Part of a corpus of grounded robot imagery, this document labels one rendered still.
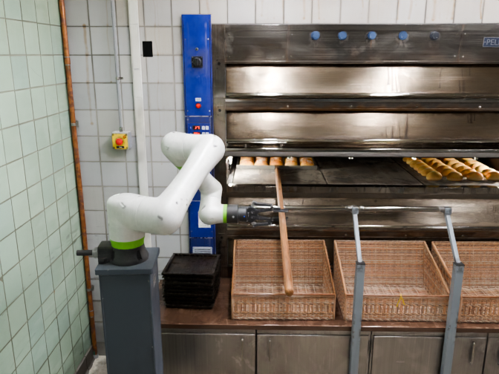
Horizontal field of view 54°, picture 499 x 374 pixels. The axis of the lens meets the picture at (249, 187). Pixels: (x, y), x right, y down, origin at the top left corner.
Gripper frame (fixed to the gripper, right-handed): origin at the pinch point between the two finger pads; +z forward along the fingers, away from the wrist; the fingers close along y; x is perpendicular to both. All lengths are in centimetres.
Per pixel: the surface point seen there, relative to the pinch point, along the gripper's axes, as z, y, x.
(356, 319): 39, 54, 4
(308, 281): 19, 58, -46
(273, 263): -2, 48, -48
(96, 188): -109, 3, -55
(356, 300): 38, 43, 4
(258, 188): -11, 3, -56
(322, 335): 23, 67, -1
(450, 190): 102, 3, -56
